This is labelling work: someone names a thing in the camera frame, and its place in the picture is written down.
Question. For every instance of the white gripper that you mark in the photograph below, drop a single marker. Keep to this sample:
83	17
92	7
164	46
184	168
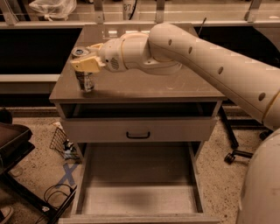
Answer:
110	56

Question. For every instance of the silver redbull can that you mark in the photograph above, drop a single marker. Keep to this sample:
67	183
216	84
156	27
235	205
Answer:
83	78

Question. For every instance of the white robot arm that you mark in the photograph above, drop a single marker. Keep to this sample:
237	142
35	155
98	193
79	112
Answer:
252	85

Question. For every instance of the grey drawer cabinet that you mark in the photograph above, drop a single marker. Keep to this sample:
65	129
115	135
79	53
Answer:
133	86

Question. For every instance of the open middle drawer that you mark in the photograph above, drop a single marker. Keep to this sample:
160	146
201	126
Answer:
138	183

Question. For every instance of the clear plastic bag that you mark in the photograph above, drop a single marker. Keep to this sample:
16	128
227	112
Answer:
53	9

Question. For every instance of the blue tape cross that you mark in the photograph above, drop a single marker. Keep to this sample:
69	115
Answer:
68	176

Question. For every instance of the dark chair at left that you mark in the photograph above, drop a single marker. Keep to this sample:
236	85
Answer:
15	146

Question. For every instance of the black office chair base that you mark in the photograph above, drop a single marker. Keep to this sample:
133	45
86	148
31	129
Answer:
235	118

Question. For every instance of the top drawer with black handle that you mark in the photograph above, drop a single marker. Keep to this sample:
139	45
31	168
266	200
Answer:
141	122

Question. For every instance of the black wire basket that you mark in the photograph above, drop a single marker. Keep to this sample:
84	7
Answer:
63	146

